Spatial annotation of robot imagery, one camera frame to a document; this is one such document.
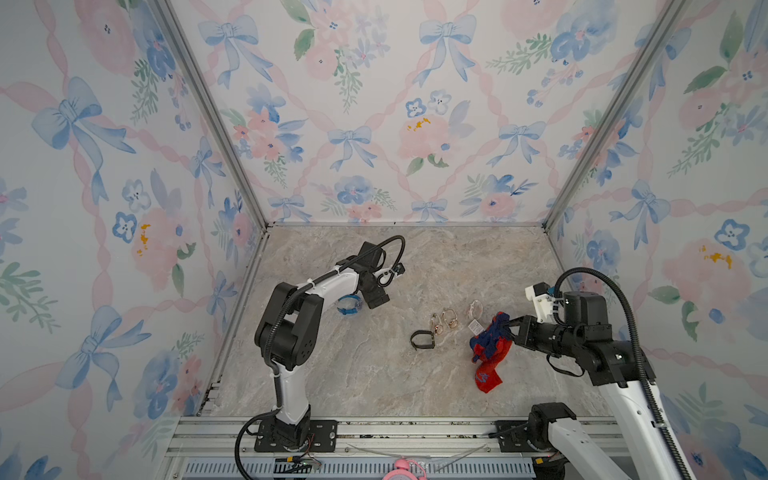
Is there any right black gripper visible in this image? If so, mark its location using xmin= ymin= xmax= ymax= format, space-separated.
xmin=498 ymin=313 xmax=580 ymax=358

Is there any red blue patterned cloth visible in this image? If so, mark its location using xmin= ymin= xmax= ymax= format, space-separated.
xmin=470 ymin=312 xmax=514 ymax=393

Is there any pink white watch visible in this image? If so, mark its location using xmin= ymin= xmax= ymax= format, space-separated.
xmin=467 ymin=300 xmax=485 ymax=336

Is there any black watch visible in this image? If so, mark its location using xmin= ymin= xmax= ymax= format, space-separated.
xmin=409 ymin=329 xmax=436 ymax=350

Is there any gold bracelet watch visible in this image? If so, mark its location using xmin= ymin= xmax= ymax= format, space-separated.
xmin=441 ymin=308 xmax=459 ymax=330

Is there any small gold watch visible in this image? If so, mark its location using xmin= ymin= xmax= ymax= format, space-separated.
xmin=430 ymin=313 xmax=445 ymax=336

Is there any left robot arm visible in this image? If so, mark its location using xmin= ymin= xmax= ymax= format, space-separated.
xmin=254 ymin=242 xmax=404 ymax=441

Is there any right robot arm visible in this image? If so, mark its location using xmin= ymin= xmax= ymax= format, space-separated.
xmin=499 ymin=283 xmax=694 ymax=479

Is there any pink round object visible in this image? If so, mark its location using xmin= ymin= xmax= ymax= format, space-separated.
xmin=383 ymin=458 xmax=428 ymax=480

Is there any blue strap watch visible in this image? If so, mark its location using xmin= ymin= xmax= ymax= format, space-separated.
xmin=336 ymin=294 xmax=364 ymax=316

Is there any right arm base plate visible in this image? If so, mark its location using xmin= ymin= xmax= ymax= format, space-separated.
xmin=489 ymin=417 xmax=568 ymax=454

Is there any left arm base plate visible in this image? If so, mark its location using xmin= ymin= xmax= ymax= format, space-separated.
xmin=253 ymin=419 xmax=338 ymax=453

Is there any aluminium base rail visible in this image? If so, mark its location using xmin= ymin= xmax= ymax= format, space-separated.
xmin=164 ymin=416 xmax=548 ymax=460

